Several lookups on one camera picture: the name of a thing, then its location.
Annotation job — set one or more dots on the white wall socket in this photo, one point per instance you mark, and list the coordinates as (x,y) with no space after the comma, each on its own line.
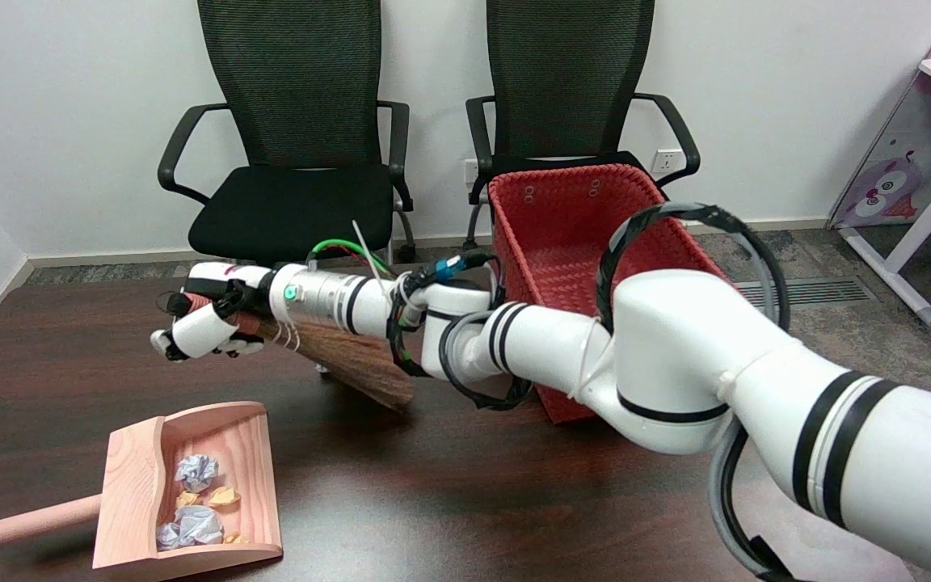
(470,170)
(666,161)

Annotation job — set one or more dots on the white zip tie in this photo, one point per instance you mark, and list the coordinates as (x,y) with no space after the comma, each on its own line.
(367,250)

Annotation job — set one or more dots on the floor vent grille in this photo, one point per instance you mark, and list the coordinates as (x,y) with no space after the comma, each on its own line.
(829,293)

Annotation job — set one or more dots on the small brown paper ball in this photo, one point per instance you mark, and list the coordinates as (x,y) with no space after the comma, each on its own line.
(224,496)
(233,537)
(185,499)

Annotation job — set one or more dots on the red woven basket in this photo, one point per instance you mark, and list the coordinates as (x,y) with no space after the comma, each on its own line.
(562,226)

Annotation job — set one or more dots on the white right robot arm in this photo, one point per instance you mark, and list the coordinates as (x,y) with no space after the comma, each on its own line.
(676,347)

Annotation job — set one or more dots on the brown straw hand broom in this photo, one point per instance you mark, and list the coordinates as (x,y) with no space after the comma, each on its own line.
(360,364)

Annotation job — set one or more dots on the wooden dustpan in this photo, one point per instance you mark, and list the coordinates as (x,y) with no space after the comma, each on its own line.
(134,477)

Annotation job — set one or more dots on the black mesh office chair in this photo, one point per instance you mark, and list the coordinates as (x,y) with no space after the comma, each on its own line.
(288,81)
(562,48)

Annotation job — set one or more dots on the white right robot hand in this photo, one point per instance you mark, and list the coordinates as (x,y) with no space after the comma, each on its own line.
(207,327)

